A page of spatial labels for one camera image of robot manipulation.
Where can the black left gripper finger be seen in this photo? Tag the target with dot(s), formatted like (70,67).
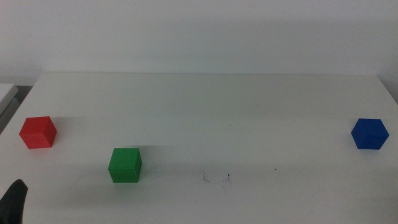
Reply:
(12,203)

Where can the red cube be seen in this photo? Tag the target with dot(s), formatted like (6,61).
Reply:
(36,133)

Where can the blue cube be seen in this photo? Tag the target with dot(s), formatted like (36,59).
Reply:
(369,134)

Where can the green cube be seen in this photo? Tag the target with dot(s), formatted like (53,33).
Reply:
(124,166)

